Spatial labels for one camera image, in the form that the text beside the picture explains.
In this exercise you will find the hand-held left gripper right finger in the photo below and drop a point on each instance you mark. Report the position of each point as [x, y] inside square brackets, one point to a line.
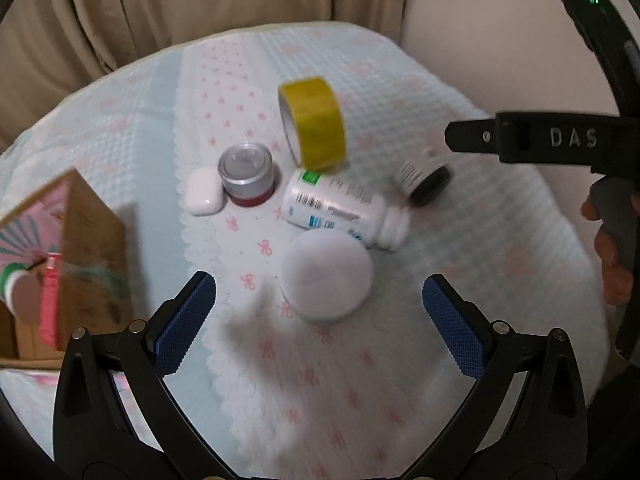
[452, 325]

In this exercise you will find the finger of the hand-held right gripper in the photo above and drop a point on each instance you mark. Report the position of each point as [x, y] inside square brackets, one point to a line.
[472, 136]

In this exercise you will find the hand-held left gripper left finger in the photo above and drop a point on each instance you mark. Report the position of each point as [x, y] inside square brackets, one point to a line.
[186, 320]

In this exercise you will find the small bottle with black cap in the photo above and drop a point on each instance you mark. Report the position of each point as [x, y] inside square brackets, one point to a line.
[424, 180]

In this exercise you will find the person's right hand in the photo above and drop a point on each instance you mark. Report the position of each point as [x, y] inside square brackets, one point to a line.
[611, 260]

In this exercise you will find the cardboard box with printed flap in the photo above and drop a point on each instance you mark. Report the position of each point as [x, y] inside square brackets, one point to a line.
[95, 240]

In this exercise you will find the white earbud case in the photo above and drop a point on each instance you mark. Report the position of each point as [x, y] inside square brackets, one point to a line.
[202, 192]

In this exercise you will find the white cloth with pink bows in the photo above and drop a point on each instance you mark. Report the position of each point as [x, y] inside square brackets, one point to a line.
[310, 370]

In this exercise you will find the white round lid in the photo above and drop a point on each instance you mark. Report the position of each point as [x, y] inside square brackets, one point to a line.
[325, 275]

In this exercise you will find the pink tube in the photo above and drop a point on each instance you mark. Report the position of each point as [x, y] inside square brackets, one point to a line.
[50, 300]

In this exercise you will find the white pill bottle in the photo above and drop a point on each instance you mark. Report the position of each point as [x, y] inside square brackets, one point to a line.
[340, 205]

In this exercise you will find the silver and red round tin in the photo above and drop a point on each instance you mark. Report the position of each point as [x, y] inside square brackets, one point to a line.
[247, 175]

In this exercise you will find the yellow tape roll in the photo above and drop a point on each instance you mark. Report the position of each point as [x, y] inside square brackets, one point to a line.
[315, 125]

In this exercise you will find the white bottle with green band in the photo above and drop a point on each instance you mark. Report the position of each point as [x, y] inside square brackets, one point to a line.
[17, 285]

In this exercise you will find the beige curtain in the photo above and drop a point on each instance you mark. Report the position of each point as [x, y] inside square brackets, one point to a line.
[175, 5]

